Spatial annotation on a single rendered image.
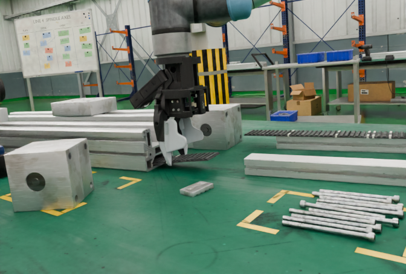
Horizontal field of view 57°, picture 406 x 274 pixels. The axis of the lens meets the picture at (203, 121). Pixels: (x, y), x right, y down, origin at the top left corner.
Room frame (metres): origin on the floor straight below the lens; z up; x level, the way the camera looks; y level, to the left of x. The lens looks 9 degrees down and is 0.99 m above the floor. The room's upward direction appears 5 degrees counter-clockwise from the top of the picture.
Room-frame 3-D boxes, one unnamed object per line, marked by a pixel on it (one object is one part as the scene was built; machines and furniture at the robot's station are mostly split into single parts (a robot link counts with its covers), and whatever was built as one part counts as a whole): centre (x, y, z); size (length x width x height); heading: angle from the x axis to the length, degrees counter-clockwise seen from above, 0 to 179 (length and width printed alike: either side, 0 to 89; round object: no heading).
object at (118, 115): (1.13, 0.35, 0.82); 0.80 x 0.10 x 0.09; 61
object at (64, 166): (0.62, 0.26, 0.83); 0.11 x 0.10 x 0.10; 175
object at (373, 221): (0.44, -0.15, 0.78); 0.11 x 0.01 x 0.01; 54
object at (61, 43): (6.40, 2.31, 0.97); 1.51 x 0.50 x 1.95; 73
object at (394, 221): (0.44, -0.17, 0.78); 0.11 x 0.01 x 0.01; 54
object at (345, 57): (3.87, -1.12, 0.50); 1.03 x 0.55 x 1.01; 65
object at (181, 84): (0.73, 0.04, 0.94); 0.09 x 0.08 x 0.12; 61
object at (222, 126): (0.92, -0.04, 0.83); 0.12 x 0.09 x 0.10; 151
